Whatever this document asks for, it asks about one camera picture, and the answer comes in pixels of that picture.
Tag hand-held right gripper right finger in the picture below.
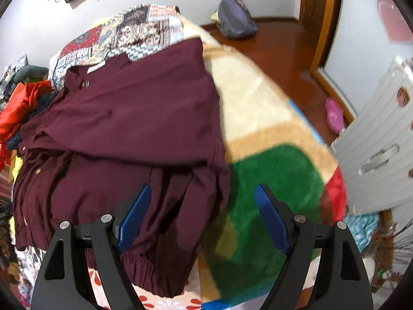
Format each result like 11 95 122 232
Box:
254 183 375 310

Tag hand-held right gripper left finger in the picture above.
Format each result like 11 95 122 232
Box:
30 183 152 310

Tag maroon button shirt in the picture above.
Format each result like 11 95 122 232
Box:
12 37 232 298

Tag dark blue folded clothes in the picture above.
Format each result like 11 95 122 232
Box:
5 91 55 151

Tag colourful plush blanket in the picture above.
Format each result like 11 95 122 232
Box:
179 16 348 310

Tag pink slipper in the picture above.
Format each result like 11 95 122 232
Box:
324 97 345 133

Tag white ribbed suitcase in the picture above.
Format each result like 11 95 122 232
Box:
329 56 413 215

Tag dried twig bundle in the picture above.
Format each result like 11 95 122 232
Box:
370 213 413 293

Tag red folded garment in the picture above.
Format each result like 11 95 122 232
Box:
0 81 53 169

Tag pile of household clutter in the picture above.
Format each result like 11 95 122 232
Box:
0 54 50 98

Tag patchwork patterned blanket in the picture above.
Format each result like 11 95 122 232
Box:
48 4 183 88

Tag white wardrobe sliding door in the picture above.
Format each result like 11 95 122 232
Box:
310 0 413 121

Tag grey purple backpack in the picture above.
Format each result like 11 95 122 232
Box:
218 0 259 40

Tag wooden door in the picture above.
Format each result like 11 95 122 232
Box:
298 0 327 30

